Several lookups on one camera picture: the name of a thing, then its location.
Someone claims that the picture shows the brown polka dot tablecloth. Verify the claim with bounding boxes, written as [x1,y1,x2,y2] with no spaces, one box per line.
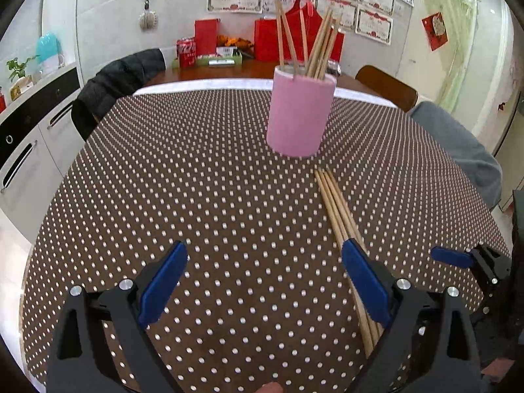
[20,88,512,393]

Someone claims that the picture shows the small potted plant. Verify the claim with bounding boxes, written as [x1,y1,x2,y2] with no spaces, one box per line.
[6,55,39,101]

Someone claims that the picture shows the black jacket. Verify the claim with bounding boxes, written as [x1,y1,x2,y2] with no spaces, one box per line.
[71,48,167,140]

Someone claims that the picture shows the grey garment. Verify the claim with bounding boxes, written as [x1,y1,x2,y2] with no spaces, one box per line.
[407,100,503,209]

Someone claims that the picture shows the red box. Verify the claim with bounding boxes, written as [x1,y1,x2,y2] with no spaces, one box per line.
[194,18,219,56]

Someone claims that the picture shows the pale green curtain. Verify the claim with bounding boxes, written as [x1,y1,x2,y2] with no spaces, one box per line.
[423,0,479,111]

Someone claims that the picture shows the wooden chopstick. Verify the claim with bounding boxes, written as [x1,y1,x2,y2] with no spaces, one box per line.
[323,168,385,337]
[327,168,367,250]
[318,169,381,349]
[314,170,374,358]

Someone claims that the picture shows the brown wooden chair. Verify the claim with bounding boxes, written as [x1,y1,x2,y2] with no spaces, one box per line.
[355,65,419,113]

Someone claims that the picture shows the pink paper cup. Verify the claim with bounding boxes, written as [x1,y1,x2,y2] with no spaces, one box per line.
[266,65,337,159]

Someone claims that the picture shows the orange snack packets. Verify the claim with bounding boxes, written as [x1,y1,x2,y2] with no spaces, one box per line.
[217,35,253,50]

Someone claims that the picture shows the bundle of wooden chopsticks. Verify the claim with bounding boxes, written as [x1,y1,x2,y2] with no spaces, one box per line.
[274,0,344,79]

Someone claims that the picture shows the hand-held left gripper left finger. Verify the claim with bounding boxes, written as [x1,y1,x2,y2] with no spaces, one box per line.
[45,241,189,393]

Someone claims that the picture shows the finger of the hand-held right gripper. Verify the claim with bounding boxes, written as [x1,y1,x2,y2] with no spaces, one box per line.
[431,244,498,283]

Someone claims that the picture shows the red soda can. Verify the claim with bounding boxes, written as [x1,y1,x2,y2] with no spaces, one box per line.
[177,38,197,69]

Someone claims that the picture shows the red gift bag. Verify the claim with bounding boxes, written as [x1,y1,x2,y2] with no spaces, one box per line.
[254,0,345,65]

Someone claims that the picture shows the black white sideboard cabinet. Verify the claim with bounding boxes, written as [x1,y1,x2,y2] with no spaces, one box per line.
[0,63,88,246]

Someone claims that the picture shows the green tray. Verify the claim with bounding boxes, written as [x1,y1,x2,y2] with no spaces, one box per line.
[196,47,243,67]

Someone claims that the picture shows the turquoise white appliance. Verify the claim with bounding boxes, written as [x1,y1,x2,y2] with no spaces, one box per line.
[36,35,66,72]

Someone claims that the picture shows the red wall poster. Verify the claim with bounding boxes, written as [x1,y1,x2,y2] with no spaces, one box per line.
[421,11,449,52]

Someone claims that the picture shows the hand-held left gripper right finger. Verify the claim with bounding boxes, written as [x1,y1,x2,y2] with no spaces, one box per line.
[341,237,481,393]

